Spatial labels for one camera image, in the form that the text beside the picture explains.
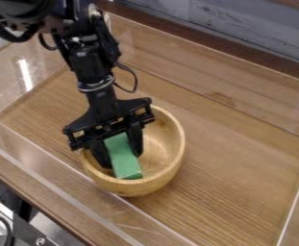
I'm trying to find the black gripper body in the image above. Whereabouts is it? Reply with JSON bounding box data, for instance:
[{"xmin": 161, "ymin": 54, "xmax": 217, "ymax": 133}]
[{"xmin": 62, "ymin": 85, "xmax": 157, "ymax": 152}]

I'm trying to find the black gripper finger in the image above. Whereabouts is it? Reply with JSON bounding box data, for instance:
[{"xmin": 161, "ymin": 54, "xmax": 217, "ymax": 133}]
[
  {"xmin": 128, "ymin": 123, "xmax": 145, "ymax": 157},
  {"xmin": 90, "ymin": 140, "xmax": 113, "ymax": 169}
]

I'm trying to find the brown wooden bowl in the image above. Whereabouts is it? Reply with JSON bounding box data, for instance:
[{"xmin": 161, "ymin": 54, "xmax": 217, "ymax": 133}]
[{"xmin": 80, "ymin": 106, "xmax": 185, "ymax": 197}]

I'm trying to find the green rectangular block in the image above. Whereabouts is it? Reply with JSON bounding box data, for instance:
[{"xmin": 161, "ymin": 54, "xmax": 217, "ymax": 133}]
[{"xmin": 105, "ymin": 134, "xmax": 144, "ymax": 180}]

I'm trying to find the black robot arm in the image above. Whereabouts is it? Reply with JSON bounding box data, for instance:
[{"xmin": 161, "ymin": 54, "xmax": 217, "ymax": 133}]
[{"xmin": 0, "ymin": 0, "xmax": 154, "ymax": 168}]

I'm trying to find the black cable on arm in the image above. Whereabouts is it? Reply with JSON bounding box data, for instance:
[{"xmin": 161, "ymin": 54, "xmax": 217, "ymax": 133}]
[{"xmin": 113, "ymin": 61, "xmax": 140, "ymax": 94}]

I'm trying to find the clear acrylic tray enclosure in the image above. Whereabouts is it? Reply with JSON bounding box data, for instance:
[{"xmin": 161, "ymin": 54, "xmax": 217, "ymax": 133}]
[{"xmin": 0, "ymin": 17, "xmax": 299, "ymax": 246}]

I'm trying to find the black metal bracket with bolt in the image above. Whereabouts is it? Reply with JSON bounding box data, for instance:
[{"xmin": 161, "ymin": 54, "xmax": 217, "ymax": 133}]
[{"xmin": 13, "ymin": 214, "xmax": 59, "ymax": 246}]

